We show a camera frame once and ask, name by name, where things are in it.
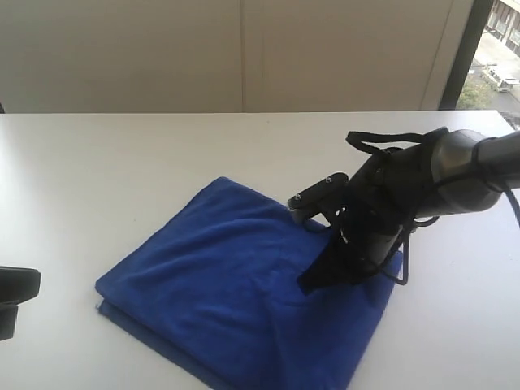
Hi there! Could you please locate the white van outside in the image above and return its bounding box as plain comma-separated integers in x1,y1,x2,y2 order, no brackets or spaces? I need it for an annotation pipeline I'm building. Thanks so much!
496,77,519,93

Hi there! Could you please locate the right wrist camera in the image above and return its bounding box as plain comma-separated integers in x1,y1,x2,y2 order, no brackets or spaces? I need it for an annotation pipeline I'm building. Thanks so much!
287,172,349,224

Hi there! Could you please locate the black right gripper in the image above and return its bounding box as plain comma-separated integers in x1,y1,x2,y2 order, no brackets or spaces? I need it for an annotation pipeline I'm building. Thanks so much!
297,149,431,296

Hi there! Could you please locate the dark window frame post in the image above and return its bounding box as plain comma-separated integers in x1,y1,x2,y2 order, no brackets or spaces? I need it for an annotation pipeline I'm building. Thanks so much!
438,0,493,111

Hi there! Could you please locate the blue microfiber towel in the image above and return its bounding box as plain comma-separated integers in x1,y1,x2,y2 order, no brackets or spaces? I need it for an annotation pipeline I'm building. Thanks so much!
95,177,393,389

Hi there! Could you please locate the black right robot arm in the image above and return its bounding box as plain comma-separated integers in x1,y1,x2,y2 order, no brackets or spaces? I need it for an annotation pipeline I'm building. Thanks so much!
288,127,519,294

